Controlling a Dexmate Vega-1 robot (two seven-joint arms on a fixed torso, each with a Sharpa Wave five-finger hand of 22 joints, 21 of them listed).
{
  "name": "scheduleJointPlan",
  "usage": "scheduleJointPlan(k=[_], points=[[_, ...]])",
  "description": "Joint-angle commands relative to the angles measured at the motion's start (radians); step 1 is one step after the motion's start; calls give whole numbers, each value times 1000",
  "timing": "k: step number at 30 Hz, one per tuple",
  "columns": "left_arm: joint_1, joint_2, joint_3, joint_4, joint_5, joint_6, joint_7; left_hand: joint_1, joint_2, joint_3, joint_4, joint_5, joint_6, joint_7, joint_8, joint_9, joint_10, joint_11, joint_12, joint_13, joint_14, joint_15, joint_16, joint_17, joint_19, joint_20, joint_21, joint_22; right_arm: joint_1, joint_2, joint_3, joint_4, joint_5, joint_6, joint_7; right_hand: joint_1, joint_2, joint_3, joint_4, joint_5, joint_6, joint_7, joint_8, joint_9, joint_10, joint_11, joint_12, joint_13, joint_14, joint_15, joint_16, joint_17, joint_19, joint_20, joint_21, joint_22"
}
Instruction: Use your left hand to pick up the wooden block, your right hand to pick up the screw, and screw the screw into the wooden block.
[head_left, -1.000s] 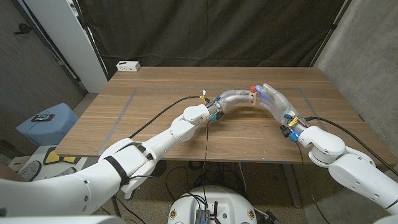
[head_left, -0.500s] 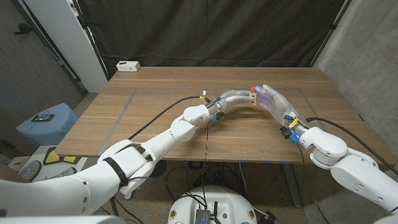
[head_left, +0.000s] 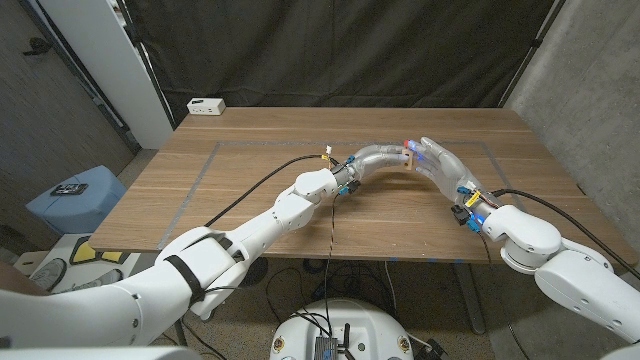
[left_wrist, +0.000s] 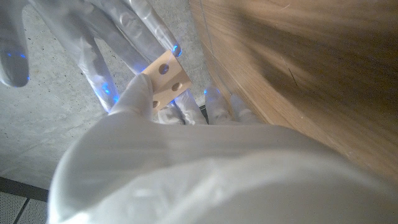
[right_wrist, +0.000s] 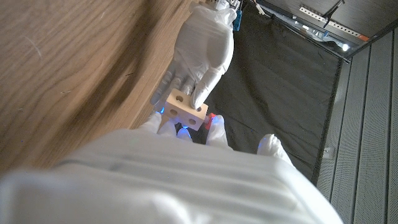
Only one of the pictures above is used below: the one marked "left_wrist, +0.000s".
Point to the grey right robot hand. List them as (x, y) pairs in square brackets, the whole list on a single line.
[(93, 40)]

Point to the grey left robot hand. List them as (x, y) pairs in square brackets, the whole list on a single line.
[(217, 174)]

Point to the small wooden block with holes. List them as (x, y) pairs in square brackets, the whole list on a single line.
[(166, 79)]

